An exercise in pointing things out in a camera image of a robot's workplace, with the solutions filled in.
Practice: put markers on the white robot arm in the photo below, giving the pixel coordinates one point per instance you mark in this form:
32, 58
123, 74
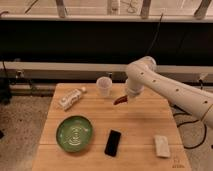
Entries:
195, 101

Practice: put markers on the green ceramic bowl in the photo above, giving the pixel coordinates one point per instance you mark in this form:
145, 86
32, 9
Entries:
74, 133

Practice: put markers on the clear plastic cup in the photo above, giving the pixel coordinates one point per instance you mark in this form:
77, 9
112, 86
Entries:
104, 85

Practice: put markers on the black smartphone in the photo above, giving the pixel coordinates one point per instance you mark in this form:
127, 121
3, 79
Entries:
112, 143

